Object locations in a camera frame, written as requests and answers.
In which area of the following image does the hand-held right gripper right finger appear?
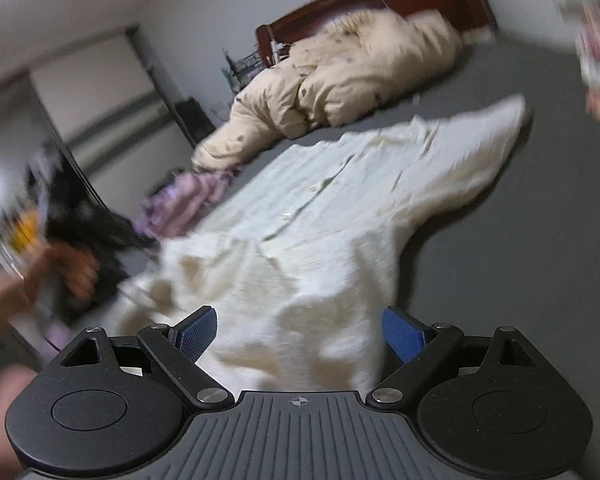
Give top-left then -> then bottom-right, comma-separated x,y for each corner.
371,306 -> 537,407

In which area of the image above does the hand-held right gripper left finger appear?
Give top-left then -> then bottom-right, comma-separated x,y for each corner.
60,306 -> 231,408

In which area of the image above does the white fuzzy cardigan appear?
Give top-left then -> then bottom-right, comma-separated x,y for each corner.
107,94 -> 529,397

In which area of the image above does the person's left forearm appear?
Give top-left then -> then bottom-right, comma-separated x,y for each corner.
0,270 -> 36,342

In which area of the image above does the person's left hand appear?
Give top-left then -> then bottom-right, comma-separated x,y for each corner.
23,242 -> 102,307

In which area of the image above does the yellow box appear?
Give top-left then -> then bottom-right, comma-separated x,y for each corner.
0,210 -> 47,257

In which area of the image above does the purple garment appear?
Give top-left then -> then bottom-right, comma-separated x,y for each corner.
140,187 -> 192,237

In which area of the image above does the cream grey striped wardrobe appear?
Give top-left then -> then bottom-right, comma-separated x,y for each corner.
27,25 -> 192,197

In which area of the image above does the grey bed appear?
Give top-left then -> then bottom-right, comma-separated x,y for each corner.
10,35 -> 600,480

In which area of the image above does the pink ribbed garment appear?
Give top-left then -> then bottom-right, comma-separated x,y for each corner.
179,169 -> 237,232

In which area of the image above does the black tall appliance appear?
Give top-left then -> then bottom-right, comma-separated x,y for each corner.
175,100 -> 217,144

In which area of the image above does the person's left leg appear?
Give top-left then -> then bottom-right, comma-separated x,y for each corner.
0,364 -> 38,480

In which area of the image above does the beige heart-print duvet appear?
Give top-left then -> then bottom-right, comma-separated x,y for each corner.
190,10 -> 464,174

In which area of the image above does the dark wooden headboard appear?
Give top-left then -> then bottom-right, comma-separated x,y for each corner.
255,0 -> 499,62

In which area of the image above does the pink floral folded garment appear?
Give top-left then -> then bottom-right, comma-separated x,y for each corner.
562,0 -> 600,86

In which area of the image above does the black wire rack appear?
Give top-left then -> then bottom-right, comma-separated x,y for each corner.
222,47 -> 292,94

